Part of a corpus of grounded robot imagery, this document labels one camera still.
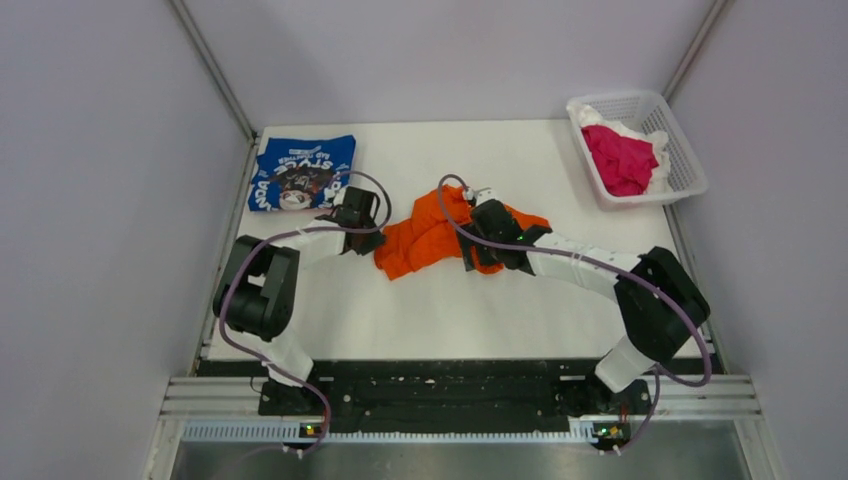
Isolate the orange t-shirt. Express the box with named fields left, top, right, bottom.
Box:
left=373, top=185, right=552, bottom=282

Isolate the white cloth in basket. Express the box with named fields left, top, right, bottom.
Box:
left=569, top=103, right=671, bottom=195

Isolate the left aluminium frame post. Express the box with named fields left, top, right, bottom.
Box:
left=167, top=0, right=257, bottom=142

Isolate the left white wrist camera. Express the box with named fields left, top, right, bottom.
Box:
left=332, top=186, right=347, bottom=207

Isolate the pink t-shirt in basket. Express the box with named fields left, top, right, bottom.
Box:
left=581, top=125, right=660, bottom=197

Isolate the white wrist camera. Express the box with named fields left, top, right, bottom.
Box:
left=332, top=186, right=347, bottom=207
left=463, top=187, right=499, bottom=208

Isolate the blue folded printed t-shirt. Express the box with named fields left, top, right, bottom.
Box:
left=247, top=135, right=356, bottom=212

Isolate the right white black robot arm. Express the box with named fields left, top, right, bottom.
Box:
left=458, top=198, right=711, bottom=417

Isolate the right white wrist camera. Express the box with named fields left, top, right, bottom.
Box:
left=463, top=187, right=499, bottom=208

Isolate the aluminium frame post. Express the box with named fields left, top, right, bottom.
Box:
left=662, top=0, right=735, bottom=103
left=167, top=0, right=257, bottom=142

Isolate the right aluminium frame post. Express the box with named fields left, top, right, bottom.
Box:
left=662, top=0, right=735, bottom=103

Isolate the white plastic mesh basket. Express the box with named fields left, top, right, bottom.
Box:
left=566, top=90, right=708, bottom=211

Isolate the white slotted cable duct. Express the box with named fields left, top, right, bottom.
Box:
left=181, top=419, right=624, bottom=446

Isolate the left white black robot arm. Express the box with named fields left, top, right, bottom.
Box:
left=212, top=186, right=391, bottom=415

